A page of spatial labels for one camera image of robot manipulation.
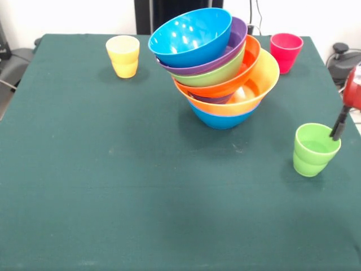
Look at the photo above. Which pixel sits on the dark green tablecloth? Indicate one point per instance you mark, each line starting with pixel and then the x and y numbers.
pixel 169 211

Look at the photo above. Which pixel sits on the green bowl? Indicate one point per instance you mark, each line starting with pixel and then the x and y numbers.
pixel 214 77

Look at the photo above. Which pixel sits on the grey office chair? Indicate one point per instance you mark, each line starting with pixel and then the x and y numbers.
pixel 17 62

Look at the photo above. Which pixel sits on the small dark blue bowl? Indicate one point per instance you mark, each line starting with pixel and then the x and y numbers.
pixel 214 99

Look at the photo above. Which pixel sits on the purple bowl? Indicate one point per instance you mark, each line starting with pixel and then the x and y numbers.
pixel 238 36

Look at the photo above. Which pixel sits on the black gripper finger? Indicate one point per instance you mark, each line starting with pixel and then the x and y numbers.
pixel 338 127

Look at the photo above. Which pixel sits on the yellow cup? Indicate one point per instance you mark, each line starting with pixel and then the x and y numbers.
pixel 122 65

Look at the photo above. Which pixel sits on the red cup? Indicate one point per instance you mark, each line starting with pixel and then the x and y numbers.
pixel 285 50

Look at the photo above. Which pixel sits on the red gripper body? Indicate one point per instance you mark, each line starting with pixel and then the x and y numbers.
pixel 354 93

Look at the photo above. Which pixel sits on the light blue bowl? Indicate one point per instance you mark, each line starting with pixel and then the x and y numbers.
pixel 191 36
pixel 225 121

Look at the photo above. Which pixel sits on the orange-red shallow bowl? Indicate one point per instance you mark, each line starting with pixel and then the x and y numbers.
pixel 225 89

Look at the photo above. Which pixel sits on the large yellow-orange bowl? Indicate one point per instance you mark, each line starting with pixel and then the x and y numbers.
pixel 268 76

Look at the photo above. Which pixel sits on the green cup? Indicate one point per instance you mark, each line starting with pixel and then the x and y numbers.
pixel 310 161

